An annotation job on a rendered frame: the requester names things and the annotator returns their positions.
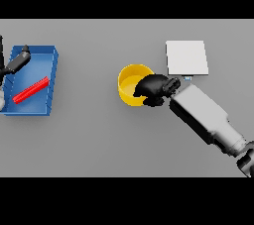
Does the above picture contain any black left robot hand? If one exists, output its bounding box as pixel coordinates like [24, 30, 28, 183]
[0, 35, 32, 88]

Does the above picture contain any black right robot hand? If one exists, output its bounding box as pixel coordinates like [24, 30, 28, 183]
[132, 73, 183, 108]

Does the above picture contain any yellow bowl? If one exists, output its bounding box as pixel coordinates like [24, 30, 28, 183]
[117, 63, 156, 107]

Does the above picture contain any red beaker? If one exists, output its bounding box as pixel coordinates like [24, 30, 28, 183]
[12, 75, 51, 105]

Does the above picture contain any pale square measuring scale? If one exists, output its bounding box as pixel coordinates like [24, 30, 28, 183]
[165, 40, 210, 81]

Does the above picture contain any blue tray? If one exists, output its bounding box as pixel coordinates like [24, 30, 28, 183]
[0, 45, 60, 117]

